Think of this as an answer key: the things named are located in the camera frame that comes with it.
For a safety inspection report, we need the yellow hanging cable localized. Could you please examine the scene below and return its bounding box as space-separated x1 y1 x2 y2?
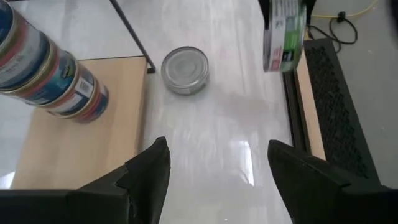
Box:
310 0 379 19

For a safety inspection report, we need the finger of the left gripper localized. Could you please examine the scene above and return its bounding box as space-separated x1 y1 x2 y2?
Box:
305 0 318 28
257 0 271 23

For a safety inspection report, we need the black aluminium table frame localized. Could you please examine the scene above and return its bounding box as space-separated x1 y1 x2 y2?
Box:
279 70 312 159

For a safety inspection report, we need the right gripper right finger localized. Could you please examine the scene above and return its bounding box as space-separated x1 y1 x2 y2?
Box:
267 139 398 224

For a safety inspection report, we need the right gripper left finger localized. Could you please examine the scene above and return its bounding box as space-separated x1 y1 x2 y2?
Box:
0 136 172 224

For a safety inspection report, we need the black perforated bar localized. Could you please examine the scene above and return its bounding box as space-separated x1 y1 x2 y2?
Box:
303 37 382 187

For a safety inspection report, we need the wooden shelf black metal frame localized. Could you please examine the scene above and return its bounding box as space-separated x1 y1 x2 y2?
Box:
11 0 157 190

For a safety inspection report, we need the black cable loop with plug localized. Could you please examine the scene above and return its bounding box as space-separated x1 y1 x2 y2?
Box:
307 11 358 52

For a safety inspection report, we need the green label silver tuna can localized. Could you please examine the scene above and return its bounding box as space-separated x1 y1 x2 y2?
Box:
160 45 210 96
262 0 307 73

